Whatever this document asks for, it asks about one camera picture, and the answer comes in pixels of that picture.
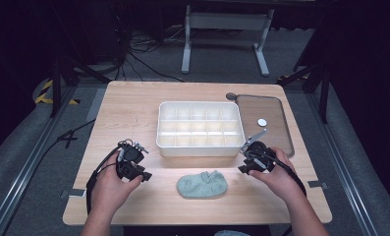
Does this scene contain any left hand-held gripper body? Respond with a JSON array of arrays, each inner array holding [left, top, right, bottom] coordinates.
[[116, 139, 150, 183]]

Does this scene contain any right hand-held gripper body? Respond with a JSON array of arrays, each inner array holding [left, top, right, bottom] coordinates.
[[241, 128, 277, 174]]

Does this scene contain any white divided storage box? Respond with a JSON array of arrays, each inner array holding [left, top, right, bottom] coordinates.
[[155, 100, 247, 157]]

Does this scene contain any person's right hand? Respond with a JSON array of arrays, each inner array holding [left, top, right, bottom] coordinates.
[[249, 147, 299, 204]]

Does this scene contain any person's left hand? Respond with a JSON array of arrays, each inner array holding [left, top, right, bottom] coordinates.
[[89, 159, 145, 214]]

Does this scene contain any brown tray with metal rim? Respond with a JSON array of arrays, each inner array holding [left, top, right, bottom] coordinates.
[[235, 93, 296, 158]]

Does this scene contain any grey tape piece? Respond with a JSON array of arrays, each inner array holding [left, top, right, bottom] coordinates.
[[60, 188, 87, 200], [306, 179, 330, 191]]

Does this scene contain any person's light blue shirt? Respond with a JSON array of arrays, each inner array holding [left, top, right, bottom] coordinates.
[[214, 229, 251, 236]]

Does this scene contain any black tripod stand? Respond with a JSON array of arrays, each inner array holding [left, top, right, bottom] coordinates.
[[276, 60, 332, 125], [48, 53, 112, 118]]

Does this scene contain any yellow black hazard tape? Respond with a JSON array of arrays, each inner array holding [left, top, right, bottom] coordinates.
[[34, 80, 82, 106]]

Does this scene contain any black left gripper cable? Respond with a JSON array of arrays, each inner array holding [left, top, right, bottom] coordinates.
[[84, 146, 124, 214]]

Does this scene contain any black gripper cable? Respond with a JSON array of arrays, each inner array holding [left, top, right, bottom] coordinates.
[[265, 153, 307, 199], [84, 146, 124, 214]]

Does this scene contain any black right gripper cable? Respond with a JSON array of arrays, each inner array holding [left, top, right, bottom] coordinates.
[[265, 153, 307, 199]]

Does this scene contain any black floor cable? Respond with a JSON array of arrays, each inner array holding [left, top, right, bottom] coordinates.
[[25, 118, 96, 178]]

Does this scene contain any aluminium floor rail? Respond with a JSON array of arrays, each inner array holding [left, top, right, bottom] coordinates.
[[304, 91, 381, 236], [0, 86, 78, 236]]

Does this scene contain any bundle of black cables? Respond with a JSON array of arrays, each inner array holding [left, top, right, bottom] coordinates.
[[115, 23, 186, 84]]

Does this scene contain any grey metal stand frame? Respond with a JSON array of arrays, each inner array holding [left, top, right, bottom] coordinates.
[[181, 4, 276, 78]]

